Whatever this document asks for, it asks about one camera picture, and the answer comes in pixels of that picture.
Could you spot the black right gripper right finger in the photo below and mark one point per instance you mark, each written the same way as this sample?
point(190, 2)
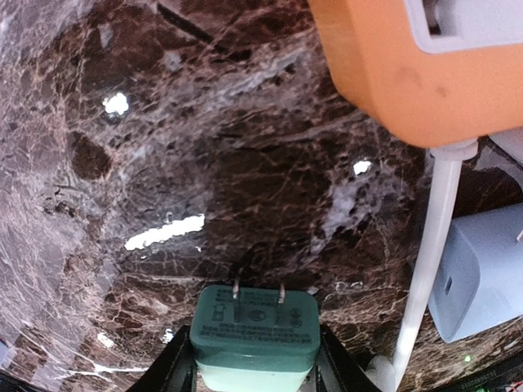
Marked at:
point(336, 370)

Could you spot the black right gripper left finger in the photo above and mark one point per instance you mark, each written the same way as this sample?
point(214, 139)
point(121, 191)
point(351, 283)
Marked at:
point(174, 370)

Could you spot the green plug adapter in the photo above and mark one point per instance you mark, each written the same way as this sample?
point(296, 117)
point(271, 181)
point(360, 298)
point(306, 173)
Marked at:
point(247, 338)

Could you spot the light blue plug adapter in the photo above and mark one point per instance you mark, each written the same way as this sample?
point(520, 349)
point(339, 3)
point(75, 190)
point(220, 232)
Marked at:
point(479, 281)

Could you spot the orange power strip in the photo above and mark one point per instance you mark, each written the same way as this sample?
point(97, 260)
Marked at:
point(431, 72)

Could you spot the white cube socket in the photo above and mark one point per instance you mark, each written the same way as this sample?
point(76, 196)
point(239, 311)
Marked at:
point(511, 142)

